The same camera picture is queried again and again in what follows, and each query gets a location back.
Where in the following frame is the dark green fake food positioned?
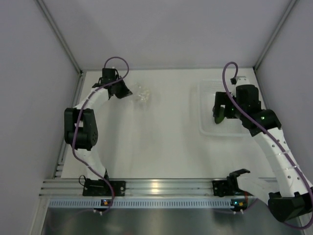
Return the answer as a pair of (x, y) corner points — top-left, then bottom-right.
(212, 106), (225, 124)

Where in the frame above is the clear zip top bag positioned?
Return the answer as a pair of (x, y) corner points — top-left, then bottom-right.
(131, 83), (152, 110)

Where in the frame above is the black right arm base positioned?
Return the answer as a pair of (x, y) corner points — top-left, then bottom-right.
(212, 168), (250, 197)

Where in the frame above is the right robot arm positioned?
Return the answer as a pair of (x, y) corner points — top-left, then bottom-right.
(212, 85), (313, 222)

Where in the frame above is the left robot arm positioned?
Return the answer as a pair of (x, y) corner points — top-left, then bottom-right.
(64, 67), (133, 196)

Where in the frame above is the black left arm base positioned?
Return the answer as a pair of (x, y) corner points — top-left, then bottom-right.
(78, 175), (126, 196)

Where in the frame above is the white perforated plastic basket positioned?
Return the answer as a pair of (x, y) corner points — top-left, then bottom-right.
(189, 78), (253, 137)

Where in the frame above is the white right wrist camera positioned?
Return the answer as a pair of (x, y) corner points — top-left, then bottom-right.
(230, 76), (250, 86)

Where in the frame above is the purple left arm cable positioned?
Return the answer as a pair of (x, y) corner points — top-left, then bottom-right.
(72, 56), (130, 204)

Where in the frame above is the aluminium frame post left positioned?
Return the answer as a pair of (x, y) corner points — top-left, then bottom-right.
(35, 0), (82, 74)

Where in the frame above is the aluminium frame post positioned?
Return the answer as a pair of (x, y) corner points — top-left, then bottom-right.
(35, 0), (82, 74)
(253, 0), (299, 72)

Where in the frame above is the aluminium frame post right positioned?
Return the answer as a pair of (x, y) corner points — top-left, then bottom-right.
(253, 0), (299, 72)

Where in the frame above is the aluminium mounting rail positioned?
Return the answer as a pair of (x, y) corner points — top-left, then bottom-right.
(39, 178), (216, 197)

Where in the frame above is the white slotted cable duct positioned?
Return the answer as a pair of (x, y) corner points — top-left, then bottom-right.
(48, 198), (240, 209)

